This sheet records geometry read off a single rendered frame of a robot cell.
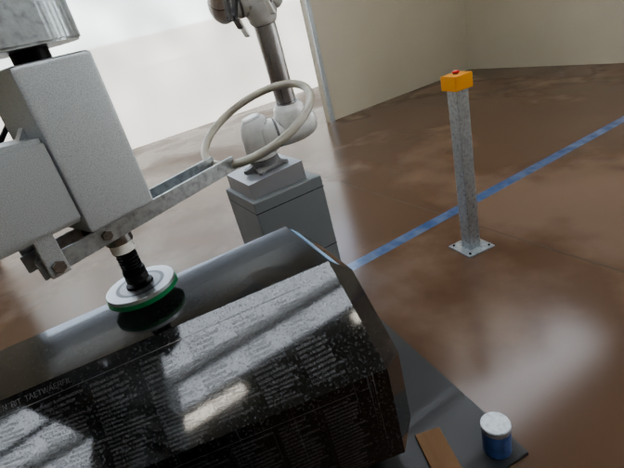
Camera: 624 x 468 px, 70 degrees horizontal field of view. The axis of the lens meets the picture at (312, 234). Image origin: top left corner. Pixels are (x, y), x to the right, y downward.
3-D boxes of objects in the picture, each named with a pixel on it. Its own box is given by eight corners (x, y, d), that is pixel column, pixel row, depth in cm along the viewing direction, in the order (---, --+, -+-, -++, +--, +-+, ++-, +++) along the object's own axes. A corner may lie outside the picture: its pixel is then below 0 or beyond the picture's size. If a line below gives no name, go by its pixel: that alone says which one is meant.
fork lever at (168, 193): (52, 283, 110) (41, 266, 108) (24, 270, 123) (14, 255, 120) (243, 169, 154) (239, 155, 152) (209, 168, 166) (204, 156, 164)
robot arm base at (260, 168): (238, 175, 237) (234, 164, 235) (271, 157, 247) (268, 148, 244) (254, 179, 223) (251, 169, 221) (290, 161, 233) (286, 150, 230)
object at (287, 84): (270, 173, 143) (266, 166, 142) (182, 170, 174) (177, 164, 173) (337, 78, 165) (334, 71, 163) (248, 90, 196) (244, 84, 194)
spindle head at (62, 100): (35, 277, 106) (-78, 85, 87) (5, 263, 120) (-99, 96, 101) (160, 210, 129) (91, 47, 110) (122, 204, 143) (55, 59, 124)
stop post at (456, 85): (495, 246, 280) (484, 67, 233) (470, 258, 274) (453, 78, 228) (472, 236, 297) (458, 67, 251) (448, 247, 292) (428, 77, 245)
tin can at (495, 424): (476, 448, 163) (474, 423, 157) (493, 431, 167) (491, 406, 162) (501, 465, 155) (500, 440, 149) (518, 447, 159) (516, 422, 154)
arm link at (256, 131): (247, 157, 240) (232, 118, 230) (279, 146, 242) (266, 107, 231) (250, 165, 226) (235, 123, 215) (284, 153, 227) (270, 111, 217)
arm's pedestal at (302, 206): (253, 305, 285) (214, 189, 251) (318, 270, 304) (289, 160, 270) (291, 341, 244) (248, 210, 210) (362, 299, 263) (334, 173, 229)
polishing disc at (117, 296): (110, 283, 147) (108, 280, 146) (173, 261, 151) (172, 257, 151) (104, 317, 128) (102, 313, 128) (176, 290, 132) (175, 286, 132)
